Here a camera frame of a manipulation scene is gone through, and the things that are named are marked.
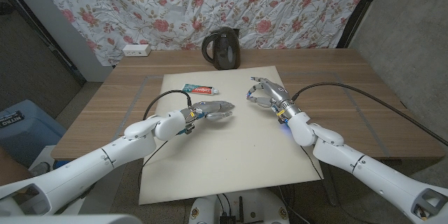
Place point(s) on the blue plastic bin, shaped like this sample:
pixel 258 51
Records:
pixel 24 129

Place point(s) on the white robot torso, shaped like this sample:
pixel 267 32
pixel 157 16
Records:
pixel 210 211

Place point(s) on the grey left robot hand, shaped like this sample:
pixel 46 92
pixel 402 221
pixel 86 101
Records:
pixel 210 106

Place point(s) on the Colgate toothpaste tube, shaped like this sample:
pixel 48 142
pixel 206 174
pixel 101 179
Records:
pixel 199 90

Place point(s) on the floral backdrop cloth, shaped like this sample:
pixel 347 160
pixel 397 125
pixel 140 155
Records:
pixel 210 3

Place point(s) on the cream foam board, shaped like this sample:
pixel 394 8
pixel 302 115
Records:
pixel 227 161

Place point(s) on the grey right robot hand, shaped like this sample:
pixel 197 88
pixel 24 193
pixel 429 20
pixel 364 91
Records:
pixel 276 92

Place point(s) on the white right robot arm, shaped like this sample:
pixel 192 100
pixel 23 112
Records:
pixel 367 171

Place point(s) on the black electric kettle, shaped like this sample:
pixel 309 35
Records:
pixel 224 50

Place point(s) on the black left wrist camera module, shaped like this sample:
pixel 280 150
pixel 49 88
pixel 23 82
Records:
pixel 187 129

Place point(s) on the white box with round dial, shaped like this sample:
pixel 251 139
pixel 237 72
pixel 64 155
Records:
pixel 47 164

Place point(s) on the black backdrop stand pole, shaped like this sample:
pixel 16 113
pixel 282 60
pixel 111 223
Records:
pixel 360 10

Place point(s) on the black slanted floor rail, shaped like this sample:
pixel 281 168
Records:
pixel 45 38

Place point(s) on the grey table leg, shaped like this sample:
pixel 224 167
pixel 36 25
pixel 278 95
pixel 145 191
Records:
pixel 330 192

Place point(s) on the white power strip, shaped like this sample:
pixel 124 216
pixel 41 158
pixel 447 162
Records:
pixel 136 50

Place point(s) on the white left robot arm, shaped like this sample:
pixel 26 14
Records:
pixel 105 161

